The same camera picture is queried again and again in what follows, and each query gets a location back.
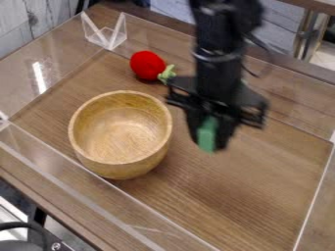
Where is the green rectangular stick block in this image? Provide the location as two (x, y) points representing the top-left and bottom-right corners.
(196, 117), (219, 153)

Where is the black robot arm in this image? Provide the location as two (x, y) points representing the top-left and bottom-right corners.
(167, 0), (269, 153)

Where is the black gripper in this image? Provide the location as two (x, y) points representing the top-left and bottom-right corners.
(167, 56), (269, 150)

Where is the red plush strawberry toy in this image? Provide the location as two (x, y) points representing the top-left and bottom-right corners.
(129, 51), (176, 84)

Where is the metal table leg background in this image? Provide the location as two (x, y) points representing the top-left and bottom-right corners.
(293, 10), (329, 62)

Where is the brown wooden bowl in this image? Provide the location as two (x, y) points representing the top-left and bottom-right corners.
(68, 90), (172, 179)

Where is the black clamp under table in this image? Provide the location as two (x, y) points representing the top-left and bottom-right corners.
(0, 207), (76, 251)

